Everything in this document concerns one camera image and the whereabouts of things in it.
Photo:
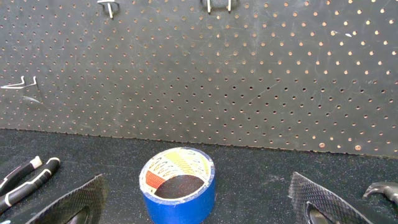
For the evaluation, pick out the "metal hook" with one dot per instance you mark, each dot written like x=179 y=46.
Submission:
x=208 y=7
x=18 y=86
x=109 y=11

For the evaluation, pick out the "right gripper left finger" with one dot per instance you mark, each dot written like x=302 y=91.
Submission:
x=84 y=202

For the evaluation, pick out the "black pegboard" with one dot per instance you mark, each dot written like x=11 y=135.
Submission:
x=186 y=77

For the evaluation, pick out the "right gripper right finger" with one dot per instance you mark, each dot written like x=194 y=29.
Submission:
x=314 y=194

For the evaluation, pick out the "roll of blue tape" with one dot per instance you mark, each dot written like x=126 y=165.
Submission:
x=180 y=211

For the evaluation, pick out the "black and white pliers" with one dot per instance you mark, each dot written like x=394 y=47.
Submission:
x=28 y=186

